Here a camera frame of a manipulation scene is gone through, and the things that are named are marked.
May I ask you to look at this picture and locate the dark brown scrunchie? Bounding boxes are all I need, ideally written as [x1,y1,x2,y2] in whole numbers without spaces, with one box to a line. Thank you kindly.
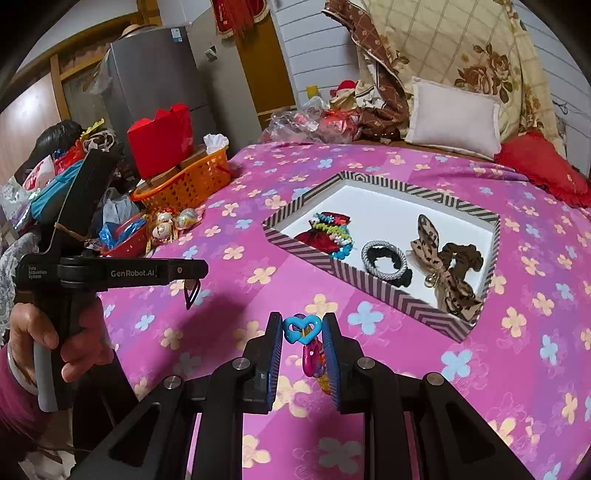
[438,242,484,295]

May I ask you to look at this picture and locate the person's left hand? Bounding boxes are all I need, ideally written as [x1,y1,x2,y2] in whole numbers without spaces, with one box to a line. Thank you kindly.
[8,297,115,384]

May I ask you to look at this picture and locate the maroon sleeve forearm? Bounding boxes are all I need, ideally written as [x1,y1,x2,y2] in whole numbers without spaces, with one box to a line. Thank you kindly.
[1,345,51,480]

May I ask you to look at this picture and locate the clear plastic bag of items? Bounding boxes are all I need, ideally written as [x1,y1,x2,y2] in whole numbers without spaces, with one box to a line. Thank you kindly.
[259,97,360,144]

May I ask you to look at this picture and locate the grey white braided hair ring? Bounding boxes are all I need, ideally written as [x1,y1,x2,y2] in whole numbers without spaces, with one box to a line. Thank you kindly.
[359,239,410,281]

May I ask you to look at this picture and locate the red hanging decoration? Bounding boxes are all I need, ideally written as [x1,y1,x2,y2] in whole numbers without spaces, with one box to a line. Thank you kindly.
[211,0,270,38]

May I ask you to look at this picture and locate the blue padded pouch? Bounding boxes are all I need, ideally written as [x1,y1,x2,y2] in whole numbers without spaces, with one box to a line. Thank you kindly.
[30,160,83,224]

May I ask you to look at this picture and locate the colourful snowflake bead bracelet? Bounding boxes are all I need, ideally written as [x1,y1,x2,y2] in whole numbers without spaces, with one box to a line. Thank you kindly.
[307,211,355,261]

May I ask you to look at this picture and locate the colourful plastic chain with hearts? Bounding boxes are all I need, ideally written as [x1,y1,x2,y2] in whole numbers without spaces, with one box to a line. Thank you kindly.
[281,314,333,396]

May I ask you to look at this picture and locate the beige floral quilt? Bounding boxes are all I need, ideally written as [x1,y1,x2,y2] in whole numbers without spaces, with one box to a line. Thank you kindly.
[324,1,565,154]

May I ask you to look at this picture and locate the red gift bag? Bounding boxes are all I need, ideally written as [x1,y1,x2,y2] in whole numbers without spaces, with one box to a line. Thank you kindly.
[127,104,194,180]

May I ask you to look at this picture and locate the striped chevron gift box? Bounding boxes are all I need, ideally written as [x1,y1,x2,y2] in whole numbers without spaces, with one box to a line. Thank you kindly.
[263,172,500,342]

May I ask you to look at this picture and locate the pink floral bedsheet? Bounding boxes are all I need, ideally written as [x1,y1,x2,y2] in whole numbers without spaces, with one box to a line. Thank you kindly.
[102,144,590,479]

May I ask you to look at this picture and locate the red satin hair bow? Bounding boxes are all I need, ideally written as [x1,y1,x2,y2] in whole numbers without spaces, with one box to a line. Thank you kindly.
[295,212,353,260]

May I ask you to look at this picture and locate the red plastic bowl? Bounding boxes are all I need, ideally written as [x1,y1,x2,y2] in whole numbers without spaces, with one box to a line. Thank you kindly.
[99,213,147,258]

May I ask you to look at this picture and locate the white square pillow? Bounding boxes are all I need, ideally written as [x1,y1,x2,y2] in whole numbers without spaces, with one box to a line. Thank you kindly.
[405,77,501,160]

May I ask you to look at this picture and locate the foil wrapped candy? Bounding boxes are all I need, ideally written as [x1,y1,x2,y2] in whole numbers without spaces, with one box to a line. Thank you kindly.
[148,210,178,246]
[174,208,202,231]

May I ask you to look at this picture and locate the orange plastic basket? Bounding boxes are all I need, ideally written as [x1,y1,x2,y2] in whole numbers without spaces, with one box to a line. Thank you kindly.
[130,147,232,212]

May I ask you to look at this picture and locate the grey refrigerator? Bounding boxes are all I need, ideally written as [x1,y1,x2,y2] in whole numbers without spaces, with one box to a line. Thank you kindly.
[93,25,217,151]

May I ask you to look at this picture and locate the leopard print hair bow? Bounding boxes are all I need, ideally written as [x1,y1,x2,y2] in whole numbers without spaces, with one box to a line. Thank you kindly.
[410,214,484,323]

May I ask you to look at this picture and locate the red cushion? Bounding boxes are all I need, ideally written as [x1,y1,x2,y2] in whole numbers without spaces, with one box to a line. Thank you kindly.
[494,131,590,208]

